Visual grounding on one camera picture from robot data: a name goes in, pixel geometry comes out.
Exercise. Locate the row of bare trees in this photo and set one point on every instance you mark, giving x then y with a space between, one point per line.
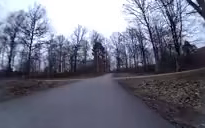
150 36
33 43

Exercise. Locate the leaf-strewn grass verge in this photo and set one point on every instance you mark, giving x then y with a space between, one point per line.
176 91
20 88

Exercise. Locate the grey asphalt road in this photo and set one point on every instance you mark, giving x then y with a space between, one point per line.
86 106

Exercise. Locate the dark building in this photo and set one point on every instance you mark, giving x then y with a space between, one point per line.
201 56

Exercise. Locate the pale side path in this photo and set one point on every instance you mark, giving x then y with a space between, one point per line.
153 75

